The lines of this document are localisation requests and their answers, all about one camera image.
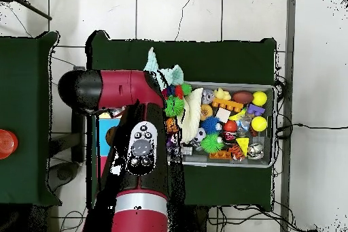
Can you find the cream knitted cloth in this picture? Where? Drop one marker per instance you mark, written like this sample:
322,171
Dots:
191,117

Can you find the light blue knitted cloth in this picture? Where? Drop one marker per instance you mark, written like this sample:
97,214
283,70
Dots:
172,75

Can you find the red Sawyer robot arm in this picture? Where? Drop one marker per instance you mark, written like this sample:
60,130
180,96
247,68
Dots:
122,89

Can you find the wooden box with three holes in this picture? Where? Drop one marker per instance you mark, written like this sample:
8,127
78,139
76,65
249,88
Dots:
104,134

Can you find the shallow mesh bin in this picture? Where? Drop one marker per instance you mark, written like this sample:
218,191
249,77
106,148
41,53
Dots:
267,145

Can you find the green spiky toy with eyes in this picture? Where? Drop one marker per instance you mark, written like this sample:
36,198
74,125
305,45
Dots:
174,105

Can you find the multicolour spiky caterpillar toy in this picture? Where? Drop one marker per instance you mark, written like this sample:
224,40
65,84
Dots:
176,90

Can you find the black and white soccer ball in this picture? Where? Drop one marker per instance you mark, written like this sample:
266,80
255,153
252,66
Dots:
201,134

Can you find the blue spiky toy with eyes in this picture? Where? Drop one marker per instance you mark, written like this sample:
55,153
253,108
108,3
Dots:
210,124

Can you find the green spiky ball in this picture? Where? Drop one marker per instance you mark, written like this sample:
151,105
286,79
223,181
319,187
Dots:
212,143

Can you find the orange-red ball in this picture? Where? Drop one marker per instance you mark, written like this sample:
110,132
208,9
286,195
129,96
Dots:
230,126

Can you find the yellow toy banana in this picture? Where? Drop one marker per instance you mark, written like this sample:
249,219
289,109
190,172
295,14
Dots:
238,115

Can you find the dark green tablecloth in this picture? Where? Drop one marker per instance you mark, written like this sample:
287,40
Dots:
27,106
217,60

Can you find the orange tiger plush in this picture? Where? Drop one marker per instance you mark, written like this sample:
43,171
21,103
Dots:
236,151

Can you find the yellow cheese wedge toy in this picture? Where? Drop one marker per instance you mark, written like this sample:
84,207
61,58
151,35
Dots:
243,145

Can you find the yellow tennis ball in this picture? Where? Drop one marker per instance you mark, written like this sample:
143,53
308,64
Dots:
259,123

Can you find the red plastic cup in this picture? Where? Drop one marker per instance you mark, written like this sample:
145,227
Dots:
6,145

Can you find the black metal rod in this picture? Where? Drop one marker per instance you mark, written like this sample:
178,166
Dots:
35,11

